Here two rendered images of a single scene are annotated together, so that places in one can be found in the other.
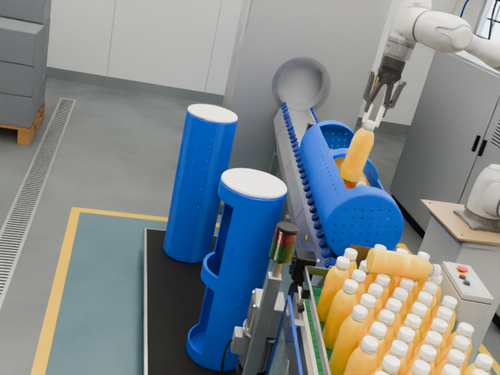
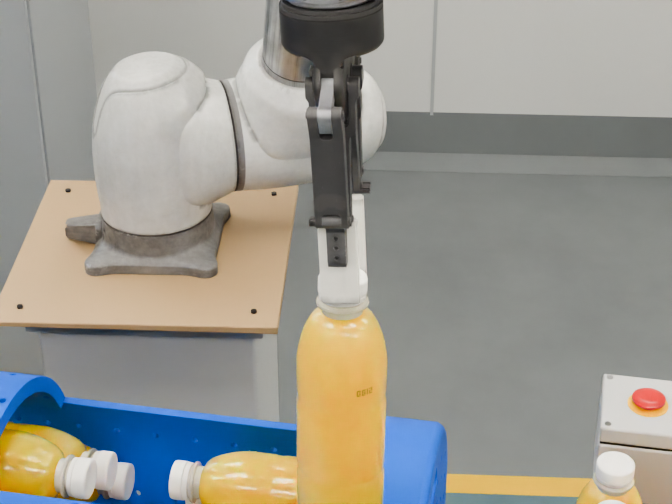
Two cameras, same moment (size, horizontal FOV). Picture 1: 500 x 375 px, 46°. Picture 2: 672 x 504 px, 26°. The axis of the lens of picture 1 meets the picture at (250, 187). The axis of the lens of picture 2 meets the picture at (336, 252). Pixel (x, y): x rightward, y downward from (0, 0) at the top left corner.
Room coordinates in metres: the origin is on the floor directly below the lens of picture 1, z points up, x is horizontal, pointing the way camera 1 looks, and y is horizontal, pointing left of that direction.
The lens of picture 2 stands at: (1.72, 0.56, 2.08)
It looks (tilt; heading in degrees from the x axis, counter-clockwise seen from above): 32 degrees down; 287
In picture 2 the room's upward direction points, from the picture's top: straight up
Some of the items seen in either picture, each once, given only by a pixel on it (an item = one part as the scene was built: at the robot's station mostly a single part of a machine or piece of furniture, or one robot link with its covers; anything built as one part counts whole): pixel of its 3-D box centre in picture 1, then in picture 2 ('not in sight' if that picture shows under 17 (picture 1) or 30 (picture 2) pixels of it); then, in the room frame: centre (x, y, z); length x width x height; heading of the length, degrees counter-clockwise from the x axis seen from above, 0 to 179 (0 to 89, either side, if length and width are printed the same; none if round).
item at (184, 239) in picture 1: (199, 185); not in sight; (3.15, 0.29, 0.59); 0.28 x 0.28 x 0.88
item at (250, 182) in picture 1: (254, 182); not in sight; (2.29, -0.01, 1.03); 0.28 x 0.28 x 0.01
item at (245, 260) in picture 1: (233, 272); not in sight; (2.29, -0.01, 0.59); 0.28 x 0.28 x 0.88
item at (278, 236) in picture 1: (285, 236); not in sight; (1.47, -0.13, 1.23); 0.06 x 0.06 x 0.04
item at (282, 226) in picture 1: (281, 251); not in sight; (1.47, -0.13, 1.18); 0.06 x 0.06 x 0.16
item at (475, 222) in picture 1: (479, 215); (144, 224); (2.49, -1.03, 1.04); 0.22 x 0.18 x 0.06; 14
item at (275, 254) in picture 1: (281, 249); not in sight; (1.47, -0.13, 1.18); 0.06 x 0.06 x 0.05
